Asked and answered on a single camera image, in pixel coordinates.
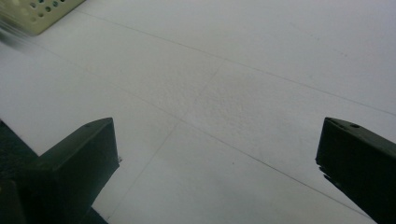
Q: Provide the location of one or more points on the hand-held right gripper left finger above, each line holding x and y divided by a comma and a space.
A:
68, 168

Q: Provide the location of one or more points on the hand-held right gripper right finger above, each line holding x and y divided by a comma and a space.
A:
361, 161

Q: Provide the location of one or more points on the cream perforated plastic basket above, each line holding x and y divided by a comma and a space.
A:
34, 14

